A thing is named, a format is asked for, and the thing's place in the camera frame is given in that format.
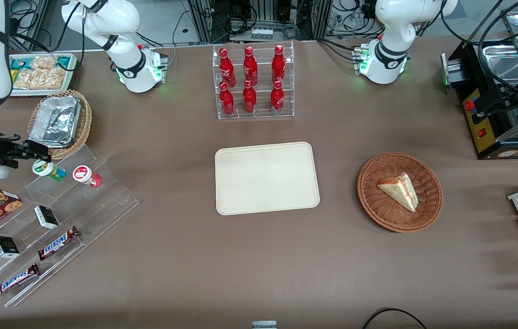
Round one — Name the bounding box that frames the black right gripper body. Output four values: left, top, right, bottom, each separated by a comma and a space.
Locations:
0, 138, 26, 166

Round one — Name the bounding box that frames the green gum bottle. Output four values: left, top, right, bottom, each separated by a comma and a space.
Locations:
32, 159, 66, 183

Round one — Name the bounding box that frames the red gum bottle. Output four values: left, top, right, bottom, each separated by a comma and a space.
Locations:
73, 165, 102, 188

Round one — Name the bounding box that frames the white rectangular snack tray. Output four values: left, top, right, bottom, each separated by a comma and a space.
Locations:
9, 53, 79, 97

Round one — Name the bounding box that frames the beige plastic tray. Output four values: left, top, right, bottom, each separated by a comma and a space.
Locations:
214, 142, 320, 216

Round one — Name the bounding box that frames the aluminium foil container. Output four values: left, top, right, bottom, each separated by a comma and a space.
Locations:
29, 95, 82, 149

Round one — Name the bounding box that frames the light oval wicker basket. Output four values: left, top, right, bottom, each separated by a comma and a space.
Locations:
27, 90, 93, 160

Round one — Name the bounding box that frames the black machine with yellow panel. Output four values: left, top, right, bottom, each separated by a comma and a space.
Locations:
441, 39, 518, 160

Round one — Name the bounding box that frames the small black box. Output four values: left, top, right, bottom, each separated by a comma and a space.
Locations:
34, 205, 60, 230
0, 235, 20, 259

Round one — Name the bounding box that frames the stainless steel pan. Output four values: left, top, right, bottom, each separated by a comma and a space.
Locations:
482, 45, 518, 90

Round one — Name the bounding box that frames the clear bag of snacks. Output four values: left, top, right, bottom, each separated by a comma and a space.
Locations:
32, 56, 58, 70
13, 68, 68, 90

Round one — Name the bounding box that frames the clear acrylic stepped stand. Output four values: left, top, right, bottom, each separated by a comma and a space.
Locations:
0, 145, 140, 308

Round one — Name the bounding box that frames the Snickers chocolate bar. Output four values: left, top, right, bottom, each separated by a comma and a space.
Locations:
0, 263, 40, 298
37, 226, 80, 261

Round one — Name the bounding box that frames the wrapped sandwich wedge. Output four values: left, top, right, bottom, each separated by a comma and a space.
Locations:
377, 172, 419, 213

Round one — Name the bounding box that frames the round brown wicker basket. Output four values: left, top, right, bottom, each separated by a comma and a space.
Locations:
357, 152, 443, 233

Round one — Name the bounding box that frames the red cola bottle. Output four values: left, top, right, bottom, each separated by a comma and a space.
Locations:
242, 80, 257, 114
270, 80, 285, 115
219, 48, 236, 87
243, 46, 258, 86
219, 82, 235, 116
272, 44, 286, 84

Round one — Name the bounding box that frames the clear acrylic bottle rack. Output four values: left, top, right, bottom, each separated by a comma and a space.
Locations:
212, 41, 295, 120

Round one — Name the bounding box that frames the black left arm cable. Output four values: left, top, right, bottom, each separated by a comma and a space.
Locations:
439, 0, 518, 62

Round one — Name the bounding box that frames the black cable loop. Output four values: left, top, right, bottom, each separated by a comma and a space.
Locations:
362, 308, 428, 329

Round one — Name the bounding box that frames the aluminium frame rack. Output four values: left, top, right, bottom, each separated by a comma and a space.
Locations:
188, 0, 330, 44

